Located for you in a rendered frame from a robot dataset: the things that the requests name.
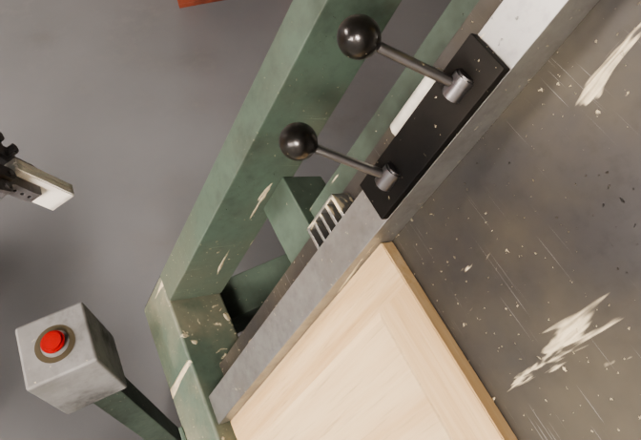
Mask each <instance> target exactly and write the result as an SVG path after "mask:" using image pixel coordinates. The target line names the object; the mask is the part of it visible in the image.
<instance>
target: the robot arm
mask: <svg viewBox="0 0 641 440"><path fill-rule="evenodd" d="M4 139H5V138H4V136H3V134H2V133H1V132H0V199H2V198H3V197H4V196H6V195H10V196H13V197H15V198H18V199H21V200H23V201H25V202H34V203H36V204H39V205H41V206H43V207H46V208H48V209H51V210H52V211H53V210H54V209H56V208H57V207H58V206H60V205H61V204H63V203H64V202H66V201H67V200H69V199H70V198H72V197H73V196H74V192H73V188H72V185H71V184H69V183H68V182H66V181H64V180H61V179H59V178H56V177H54V176H52V175H50V174H48V173H46V172H44V171H42V170H39V169H37V168H35V167H34V166H33V165H32V164H30V163H28V162H26V161H24V160H22V159H20V158H18V157H15V155H16V154H17V153H18V152H19V150H18V148H17V146H16V145H15V144H13V143H12V144H11V145H9V146H8V147H5V146H3V144H2V141H3V140H4Z"/></svg>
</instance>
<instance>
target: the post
mask: <svg viewBox="0 0 641 440"><path fill-rule="evenodd" d="M125 379H126V382H127V387H126V388H124V389H122V390H120V391H119V392H116V393H114V394H112V395H110V396H108V397H105V398H103V399H101V400H99V401H97V402H94V404H95V405H97V406H98V407H100V408H101V409H103V410H104V411H106V412H107V413H108V414H110V415H111V416H112V417H113V418H115V419H116V420H117V421H119V422H120V423H122V424H123V425H124V426H126V427H127V428H129V429H130V430H132V431H133V432H135V433H136V434H137V435H139V436H140V437H142V438H143V439H145V440H182V439H181V436H180V433H179V430H178V427H177V426H176V425H175V424H174V423H173V422H172V421H171V420H170V419H169V418H168V417H167V416H166V415H165V414H164V413H162V412H161V411H160V410H159V409H158V408H157V407H156V406H155V405H154V404H153V403H152V402H151V401H150V400H149V399H148V398H147V397H146V396H145V395H144V394H143V393H142V392H141V391H140V390H138V389H137V388H136V387H135V386H134V385H133V384H132V383H131V382H130V381H129V380H128V379H127V378H126V377H125Z"/></svg>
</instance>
